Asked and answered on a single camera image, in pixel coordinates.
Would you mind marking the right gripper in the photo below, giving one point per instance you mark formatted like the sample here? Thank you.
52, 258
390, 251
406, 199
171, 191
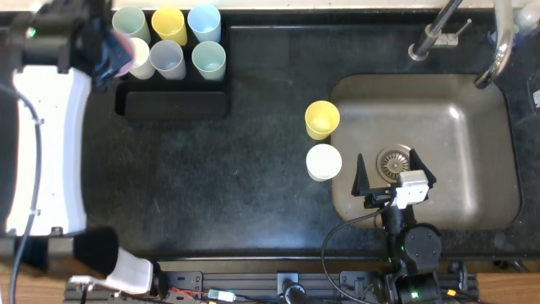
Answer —
379, 199

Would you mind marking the white cup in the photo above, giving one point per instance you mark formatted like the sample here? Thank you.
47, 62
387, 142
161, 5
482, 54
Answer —
143, 59
323, 162

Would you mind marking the yellow cup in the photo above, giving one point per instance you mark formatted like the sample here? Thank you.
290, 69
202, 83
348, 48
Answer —
169, 23
322, 120

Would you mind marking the pink cup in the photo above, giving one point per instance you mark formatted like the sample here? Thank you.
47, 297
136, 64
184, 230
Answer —
131, 52

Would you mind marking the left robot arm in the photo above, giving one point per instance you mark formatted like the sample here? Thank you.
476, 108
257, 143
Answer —
50, 148

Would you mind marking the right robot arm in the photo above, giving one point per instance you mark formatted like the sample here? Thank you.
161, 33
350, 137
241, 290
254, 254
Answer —
422, 247

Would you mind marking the steel sink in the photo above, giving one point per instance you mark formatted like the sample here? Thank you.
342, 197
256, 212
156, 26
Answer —
464, 126

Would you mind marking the steel tap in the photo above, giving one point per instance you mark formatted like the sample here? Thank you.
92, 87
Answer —
431, 34

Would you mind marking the blue soap bottle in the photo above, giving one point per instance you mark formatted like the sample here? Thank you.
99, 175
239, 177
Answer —
527, 19

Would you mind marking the green cup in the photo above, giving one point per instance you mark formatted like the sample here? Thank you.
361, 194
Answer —
208, 59
131, 21

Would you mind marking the black tray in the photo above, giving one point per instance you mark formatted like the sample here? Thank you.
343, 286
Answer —
177, 105

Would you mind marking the blue cup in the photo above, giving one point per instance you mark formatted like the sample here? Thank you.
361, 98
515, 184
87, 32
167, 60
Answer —
204, 21

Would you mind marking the grey cup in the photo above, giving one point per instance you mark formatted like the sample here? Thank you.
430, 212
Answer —
167, 59

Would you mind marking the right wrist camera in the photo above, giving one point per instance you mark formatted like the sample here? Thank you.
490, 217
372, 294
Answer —
412, 188

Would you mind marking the mounting rail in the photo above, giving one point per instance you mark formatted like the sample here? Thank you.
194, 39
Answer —
253, 283

